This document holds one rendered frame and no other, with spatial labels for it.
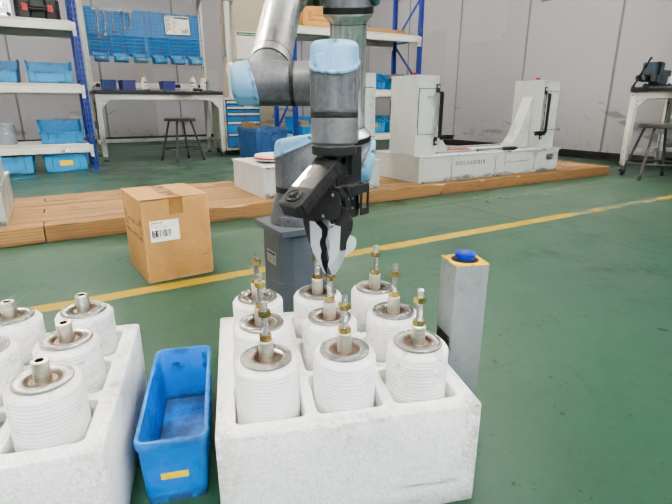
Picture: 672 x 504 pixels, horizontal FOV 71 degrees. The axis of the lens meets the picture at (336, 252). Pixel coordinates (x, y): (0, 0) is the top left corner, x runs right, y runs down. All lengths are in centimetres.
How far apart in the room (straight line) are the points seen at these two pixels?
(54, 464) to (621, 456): 92
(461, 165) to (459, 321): 272
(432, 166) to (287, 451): 290
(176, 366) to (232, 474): 40
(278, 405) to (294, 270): 60
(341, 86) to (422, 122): 270
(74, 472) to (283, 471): 27
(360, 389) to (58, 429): 41
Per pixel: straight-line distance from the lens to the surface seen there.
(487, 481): 92
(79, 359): 84
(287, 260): 125
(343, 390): 72
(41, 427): 76
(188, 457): 84
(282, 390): 70
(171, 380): 110
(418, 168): 337
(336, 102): 73
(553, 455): 101
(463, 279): 95
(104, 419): 79
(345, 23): 117
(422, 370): 74
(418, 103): 340
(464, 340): 100
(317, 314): 84
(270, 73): 85
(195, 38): 679
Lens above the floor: 61
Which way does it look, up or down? 17 degrees down
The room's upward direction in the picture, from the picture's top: straight up
